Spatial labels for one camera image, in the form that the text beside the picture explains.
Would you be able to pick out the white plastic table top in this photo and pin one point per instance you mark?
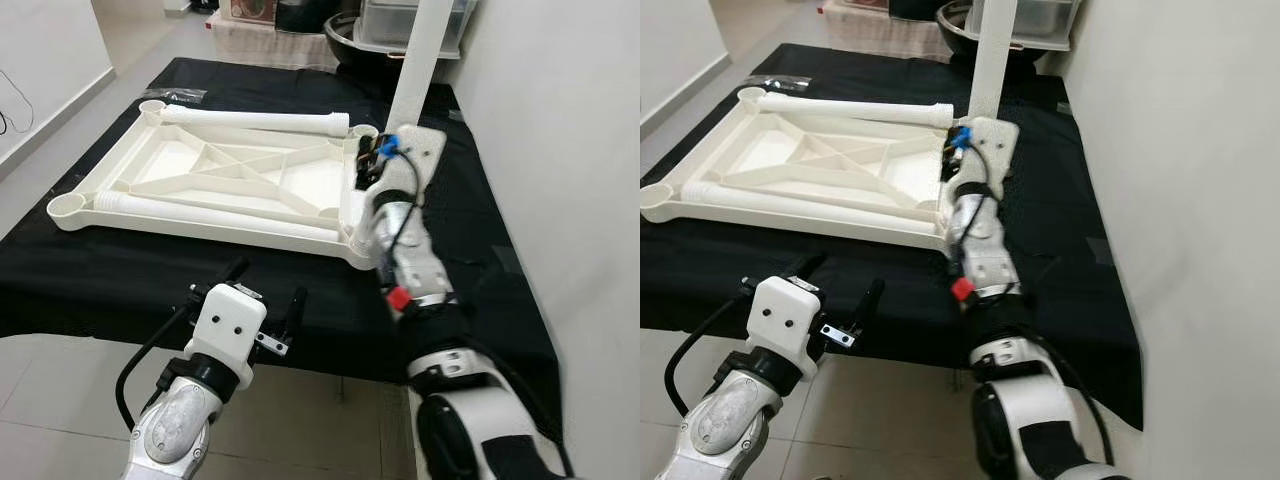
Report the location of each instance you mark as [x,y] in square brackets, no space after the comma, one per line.
[800,150]
[180,165]

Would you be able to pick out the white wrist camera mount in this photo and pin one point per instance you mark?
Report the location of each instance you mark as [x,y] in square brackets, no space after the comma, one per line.
[785,315]
[995,150]
[420,150]
[228,320]

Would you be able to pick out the beige cloth covered bench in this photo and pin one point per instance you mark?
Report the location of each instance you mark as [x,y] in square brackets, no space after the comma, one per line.
[270,45]
[880,35]

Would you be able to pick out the black round bowl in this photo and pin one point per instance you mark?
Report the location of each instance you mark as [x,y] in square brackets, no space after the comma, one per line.
[345,45]
[955,30]

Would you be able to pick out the black bag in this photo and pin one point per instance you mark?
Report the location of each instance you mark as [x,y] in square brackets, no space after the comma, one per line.
[915,8]
[305,15]

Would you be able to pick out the red printed box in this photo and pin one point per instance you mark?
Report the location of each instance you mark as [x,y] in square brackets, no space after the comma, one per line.
[250,8]

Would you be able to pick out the clear plastic storage bin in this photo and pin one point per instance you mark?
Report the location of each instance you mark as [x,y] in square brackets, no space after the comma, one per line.
[1050,20]
[390,25]

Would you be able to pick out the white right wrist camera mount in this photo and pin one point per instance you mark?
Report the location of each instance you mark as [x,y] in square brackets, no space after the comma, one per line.
[420,150]
[995,150]

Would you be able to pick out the clear tape strip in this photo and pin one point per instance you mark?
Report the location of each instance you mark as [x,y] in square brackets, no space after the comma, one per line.
[178,96]
[785,82]

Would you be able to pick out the grey tape patch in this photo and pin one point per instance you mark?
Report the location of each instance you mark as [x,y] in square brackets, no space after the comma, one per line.
[507,260]
[1100,252]

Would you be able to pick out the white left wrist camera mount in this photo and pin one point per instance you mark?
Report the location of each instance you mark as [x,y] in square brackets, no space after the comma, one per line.
[785,315]
[228,320]

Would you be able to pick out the black tablecloth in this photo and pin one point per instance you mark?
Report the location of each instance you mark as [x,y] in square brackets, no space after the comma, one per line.
[720,280]
[100,280]

